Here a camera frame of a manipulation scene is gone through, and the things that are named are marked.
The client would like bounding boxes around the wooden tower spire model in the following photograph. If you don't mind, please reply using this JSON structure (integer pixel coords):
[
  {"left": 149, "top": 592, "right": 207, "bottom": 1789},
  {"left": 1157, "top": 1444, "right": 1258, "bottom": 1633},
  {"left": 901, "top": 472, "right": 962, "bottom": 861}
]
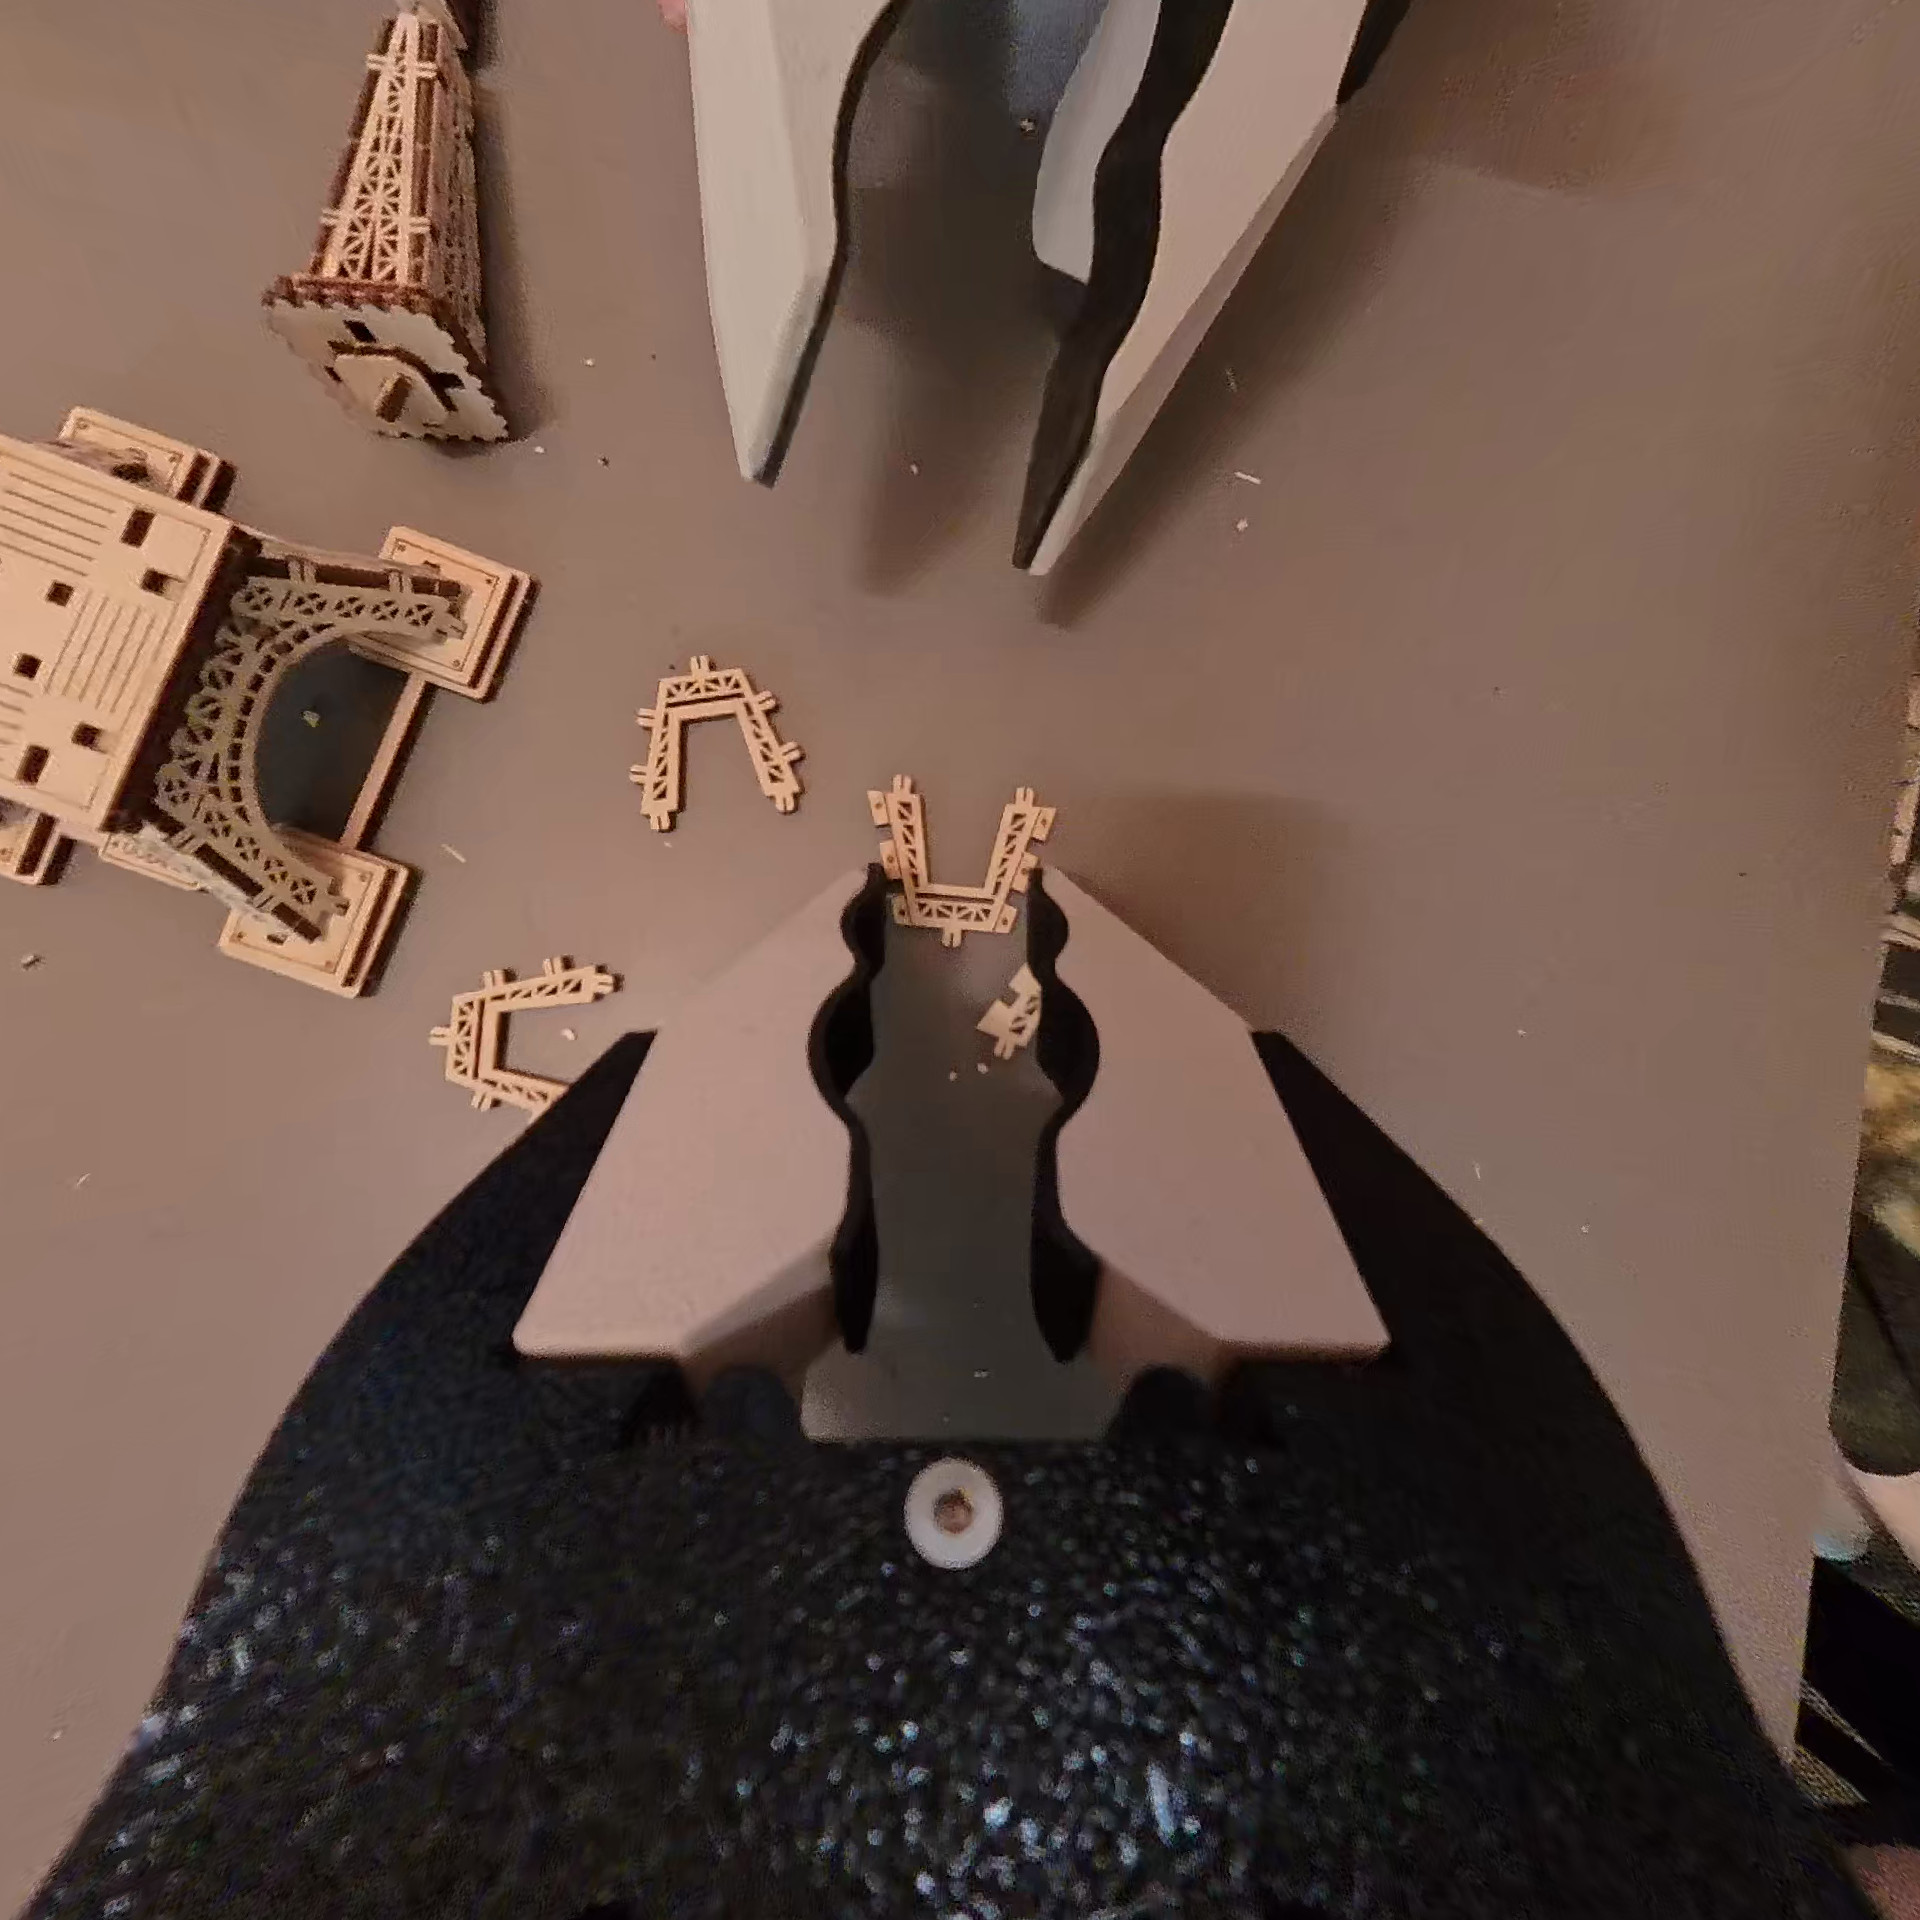
[{"left": 263, "top": 0, "right": 512, "bottom": 448}]

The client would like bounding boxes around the wooden tower base model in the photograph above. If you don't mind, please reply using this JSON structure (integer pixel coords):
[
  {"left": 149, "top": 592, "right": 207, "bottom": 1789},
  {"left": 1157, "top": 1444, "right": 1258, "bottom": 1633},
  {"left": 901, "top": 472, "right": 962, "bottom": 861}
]
[{"left": 0, "top": 403, "right": 537, "bottom": 999}]

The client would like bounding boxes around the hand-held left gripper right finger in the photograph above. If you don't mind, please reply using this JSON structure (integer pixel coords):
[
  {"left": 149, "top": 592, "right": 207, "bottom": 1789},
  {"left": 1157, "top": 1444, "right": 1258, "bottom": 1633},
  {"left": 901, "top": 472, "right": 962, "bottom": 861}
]
[{"left": 1025, "top": 863, "right": 1389, "bottom": 1363}]

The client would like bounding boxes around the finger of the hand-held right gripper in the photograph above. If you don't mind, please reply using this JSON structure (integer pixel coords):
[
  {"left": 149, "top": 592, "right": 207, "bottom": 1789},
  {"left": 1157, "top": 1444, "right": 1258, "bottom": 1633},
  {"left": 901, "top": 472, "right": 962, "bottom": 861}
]
[
  {"left": 1014, "top": 0, "right": 1415, "bottom": 578},
  {"left": 688, "top": 0, "right": 904, "bottom": 485}
]

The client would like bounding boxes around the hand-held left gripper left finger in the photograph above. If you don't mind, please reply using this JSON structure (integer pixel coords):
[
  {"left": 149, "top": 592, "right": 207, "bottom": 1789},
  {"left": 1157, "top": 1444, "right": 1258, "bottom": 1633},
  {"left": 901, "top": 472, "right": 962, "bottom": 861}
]
[{"left": 515, "top": 863, "right": 888, "bottom": 1357}]

